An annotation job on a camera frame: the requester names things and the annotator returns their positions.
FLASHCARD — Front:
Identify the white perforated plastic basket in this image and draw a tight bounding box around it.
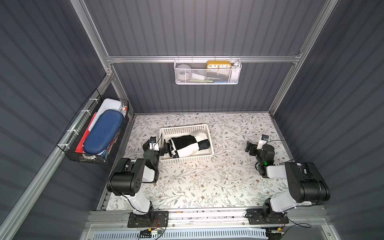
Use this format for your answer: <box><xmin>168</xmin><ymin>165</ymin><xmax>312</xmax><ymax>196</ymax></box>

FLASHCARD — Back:
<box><xmin>160</xmin><ymin>124</ymin><xmax>214</xmax><ymax>164</ymax></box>

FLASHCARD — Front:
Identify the white mesh hanging basket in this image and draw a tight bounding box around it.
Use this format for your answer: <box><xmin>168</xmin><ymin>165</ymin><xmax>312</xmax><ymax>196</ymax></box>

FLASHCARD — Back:
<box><xmin>174</xmin><ymin>58</ymin><xmax>243</xmax><ymax>85</ymax></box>

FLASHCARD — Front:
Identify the floral patterned table mat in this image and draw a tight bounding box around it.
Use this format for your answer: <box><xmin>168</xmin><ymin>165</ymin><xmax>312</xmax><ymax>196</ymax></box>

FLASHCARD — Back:
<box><xmin>125</xmin><ymin>113</ymin><xmax>289</xmax><ymax>209</ymax></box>

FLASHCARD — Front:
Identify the blue oval zip case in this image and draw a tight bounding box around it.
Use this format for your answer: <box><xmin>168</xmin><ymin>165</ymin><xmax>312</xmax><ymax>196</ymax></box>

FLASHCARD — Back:
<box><xmin>83</xmin><ymin>110</ymin><xmax>124</xmax><ymax>155</ymax></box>

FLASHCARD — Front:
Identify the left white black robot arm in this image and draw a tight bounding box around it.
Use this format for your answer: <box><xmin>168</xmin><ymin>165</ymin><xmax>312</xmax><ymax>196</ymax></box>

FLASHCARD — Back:
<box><xmin>107</xmin><ymin>136</ymin><xmax>164</xmax><ymax>216</ymax></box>

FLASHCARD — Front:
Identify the red flat folder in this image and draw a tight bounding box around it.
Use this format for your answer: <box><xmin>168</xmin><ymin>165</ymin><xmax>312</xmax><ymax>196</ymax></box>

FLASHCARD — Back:
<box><xmin>75</xmin><ymin>113</ymin><xmax>97</xmax><ymax>154</ymax></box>

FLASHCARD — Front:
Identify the black white checkered pillowcase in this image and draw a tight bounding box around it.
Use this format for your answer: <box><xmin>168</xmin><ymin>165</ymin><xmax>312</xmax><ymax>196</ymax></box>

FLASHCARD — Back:
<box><xmin>167</xmin><ymin>130</ymin><xmax>211</xmax><ymax>159</ymax></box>

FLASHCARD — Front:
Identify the yellow clock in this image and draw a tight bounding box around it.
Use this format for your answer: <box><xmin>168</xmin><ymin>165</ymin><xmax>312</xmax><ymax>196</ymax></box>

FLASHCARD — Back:
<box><xmin>207</xmin><ymin>60</ymin><xmax>232</xmax><ymax>69</ymax></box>

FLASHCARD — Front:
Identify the white flat plastic box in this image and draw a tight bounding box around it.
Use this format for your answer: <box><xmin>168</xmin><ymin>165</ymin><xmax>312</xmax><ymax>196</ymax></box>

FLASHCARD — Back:
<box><xmin>88</xmin><ymin>98</ymin><xmax>122</xmax><ymax>132</ymax></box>

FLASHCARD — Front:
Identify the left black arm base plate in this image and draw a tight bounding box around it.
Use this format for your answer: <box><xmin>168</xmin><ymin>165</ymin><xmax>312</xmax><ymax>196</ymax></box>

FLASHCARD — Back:
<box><xmin>127</xmin><ymin>211</ymin><xmax>169</xmax><ymax>229</ymax></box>

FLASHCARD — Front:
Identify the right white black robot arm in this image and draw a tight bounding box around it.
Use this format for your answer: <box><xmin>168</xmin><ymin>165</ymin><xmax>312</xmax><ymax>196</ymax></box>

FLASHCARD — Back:
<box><xmin>245</xmin><ymin>135</ymin><xmax>331</xmax><ymax>218</ymax></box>

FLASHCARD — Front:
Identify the black wire wall basket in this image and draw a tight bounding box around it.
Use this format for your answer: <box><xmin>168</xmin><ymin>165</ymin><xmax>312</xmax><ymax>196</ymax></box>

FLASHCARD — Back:
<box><xmin>57</xmin><ymin>90</ymin><xmax>130</xmax><ymax>165</ymax></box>

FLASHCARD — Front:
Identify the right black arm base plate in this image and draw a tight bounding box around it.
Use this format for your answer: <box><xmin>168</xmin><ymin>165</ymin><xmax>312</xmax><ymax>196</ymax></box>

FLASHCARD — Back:
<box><xmin>245</xmin><ymin>208</ymin><xmax>290</xmax><ymax>225</ymax></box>

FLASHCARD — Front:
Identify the white tape roll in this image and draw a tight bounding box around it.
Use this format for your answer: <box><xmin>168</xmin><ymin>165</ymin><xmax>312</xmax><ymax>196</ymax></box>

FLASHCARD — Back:
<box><xmin>175</xmin><ymin>64</ymin><xmax>192</xmax><ymax>82</ymax></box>

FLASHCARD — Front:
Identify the white ventilated front panel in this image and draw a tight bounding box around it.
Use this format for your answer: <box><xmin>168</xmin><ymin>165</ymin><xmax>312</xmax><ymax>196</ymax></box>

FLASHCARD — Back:
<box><xmin>88</xmin><ymin>228</ymin><xmax>268</xmax><ymax>240</ymax></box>

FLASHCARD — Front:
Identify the small electronics board with wires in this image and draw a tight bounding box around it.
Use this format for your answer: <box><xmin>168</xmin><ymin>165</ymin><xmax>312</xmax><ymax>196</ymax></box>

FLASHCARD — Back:
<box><xmin>138</xmin><ymin>228</ymin><xmax>165</xmax><ymax>240</ymax></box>

